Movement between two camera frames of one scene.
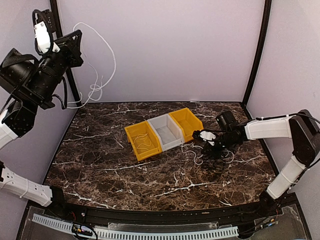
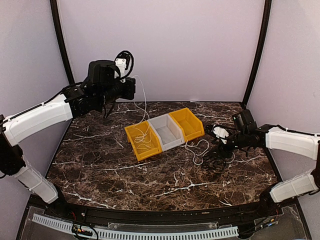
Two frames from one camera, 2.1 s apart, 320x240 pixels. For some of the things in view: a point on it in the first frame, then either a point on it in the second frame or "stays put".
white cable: [95, 94] -> [143, 137]
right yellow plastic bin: [189, 122] stays put
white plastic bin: [170, 134] stays put
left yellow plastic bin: [143, 140] stays put
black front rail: [79, 213] stays put
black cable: [217, 164] stays put
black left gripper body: [72, 59] -> [128, 93]
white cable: [200, 163] -> [208, 147]
